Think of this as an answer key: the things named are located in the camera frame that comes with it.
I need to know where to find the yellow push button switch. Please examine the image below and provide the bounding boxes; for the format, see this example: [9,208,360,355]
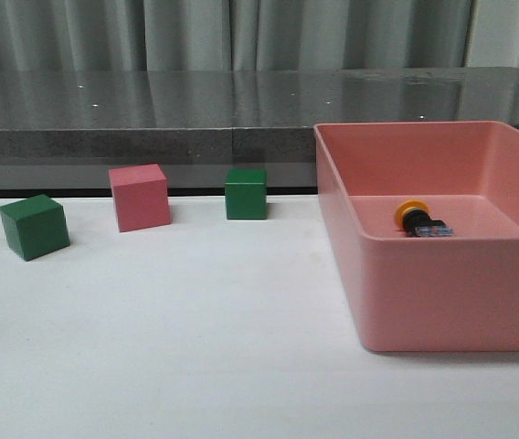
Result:
[394,199,454,238]

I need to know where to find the right green cube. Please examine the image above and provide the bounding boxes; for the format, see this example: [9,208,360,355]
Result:
[225,168,268,220]

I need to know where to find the green cube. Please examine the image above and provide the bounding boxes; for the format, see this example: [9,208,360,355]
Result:
[225,168,268,220]
[0,194,70,261]

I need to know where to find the pink cube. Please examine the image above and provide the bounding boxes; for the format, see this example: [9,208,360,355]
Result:
[108,164,171,232]

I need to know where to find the left green cube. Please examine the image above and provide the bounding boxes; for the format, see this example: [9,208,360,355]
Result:
[0,194,70,261]

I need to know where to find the pink plastic bin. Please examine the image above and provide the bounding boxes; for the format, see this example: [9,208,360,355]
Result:
[314,121,519,351]

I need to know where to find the grey glossy bench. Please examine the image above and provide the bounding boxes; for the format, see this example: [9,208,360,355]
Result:
[0,68,519,197]

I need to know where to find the grey curtain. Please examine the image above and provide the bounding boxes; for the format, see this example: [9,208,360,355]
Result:
[0,1,519,71]

